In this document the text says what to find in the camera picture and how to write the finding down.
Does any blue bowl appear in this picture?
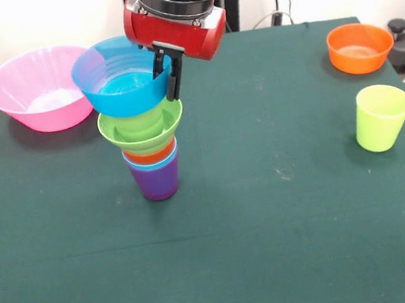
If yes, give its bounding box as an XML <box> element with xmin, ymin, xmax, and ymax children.
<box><xmin>67</xmin><ymin>29</ymin><xmax>179</xmax><ymax>124</ymax></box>

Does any large pink bowl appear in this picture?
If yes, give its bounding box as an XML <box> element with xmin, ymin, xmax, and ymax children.
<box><xmin>0</xmin><ymin>42</ymin><xmax>98</xmax><ymax>140</ymax></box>

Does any dark green table cloth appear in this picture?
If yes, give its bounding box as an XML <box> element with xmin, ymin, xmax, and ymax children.
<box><xmin>0</xmin><ymin>7</ymin><xmax>405</xmax><ymax>303</ymax></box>

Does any orange bowl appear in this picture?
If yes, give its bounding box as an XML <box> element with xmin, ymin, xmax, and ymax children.
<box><xmin>324</xmin><ymin>18</ymin><xmax>398</xmax><ymax>79</ymax></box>

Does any blue cup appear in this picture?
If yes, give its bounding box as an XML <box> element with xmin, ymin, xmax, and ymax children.
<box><xmin>121</xmin><ymin>145</ymin><xmax>181</xmax><ymax>175</ymax></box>

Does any orange cup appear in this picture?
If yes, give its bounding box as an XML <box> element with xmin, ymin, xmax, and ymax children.
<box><xmin>121</xmin><ymin>139</ymin><xmax>181</xmax><ymax>167</ymax></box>

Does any yellow-green cup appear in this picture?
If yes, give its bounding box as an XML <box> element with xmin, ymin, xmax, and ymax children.
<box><xmin>349</xmin><ymin>81</ymin><xmax>405</xmax><ymax>156</ymax></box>

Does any purple cup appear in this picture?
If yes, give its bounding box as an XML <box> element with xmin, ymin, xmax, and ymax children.
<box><xmin>125</xmin><ymin>154</ymin><xmax>184</xmax><ymax>205</ymax></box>

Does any green bowl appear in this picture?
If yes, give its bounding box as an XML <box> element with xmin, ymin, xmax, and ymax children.
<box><xmin>95</xmin><ymin>96</ymin><xmax>190</xmax><ymax>161</ymax></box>

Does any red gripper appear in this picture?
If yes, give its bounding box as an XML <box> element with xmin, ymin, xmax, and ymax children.
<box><xmin>120</xmin><ymin>0</ymin><xmax>238</xmax><ymax>107</ymax></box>

